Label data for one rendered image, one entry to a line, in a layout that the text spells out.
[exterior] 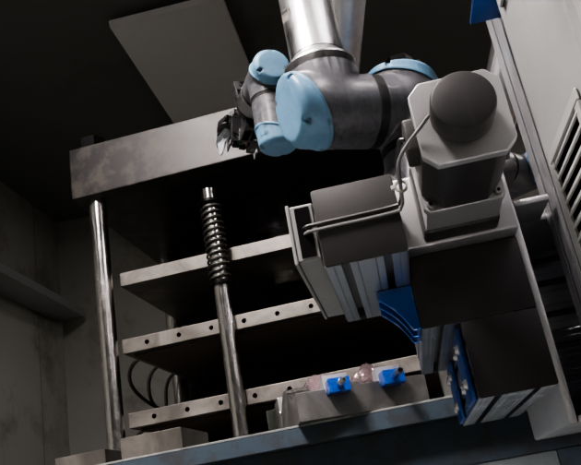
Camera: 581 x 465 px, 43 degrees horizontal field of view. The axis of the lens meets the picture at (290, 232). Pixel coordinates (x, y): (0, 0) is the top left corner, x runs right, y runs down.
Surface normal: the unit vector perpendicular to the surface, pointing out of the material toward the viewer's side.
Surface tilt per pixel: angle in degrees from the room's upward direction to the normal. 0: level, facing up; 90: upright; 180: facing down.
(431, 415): 90
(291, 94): 98
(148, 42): 180
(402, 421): 90
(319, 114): 128
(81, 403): 90
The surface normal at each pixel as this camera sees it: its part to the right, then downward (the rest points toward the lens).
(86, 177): -0.21, -0.32
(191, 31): 0.16, 0.92
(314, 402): 0.08, -0.37
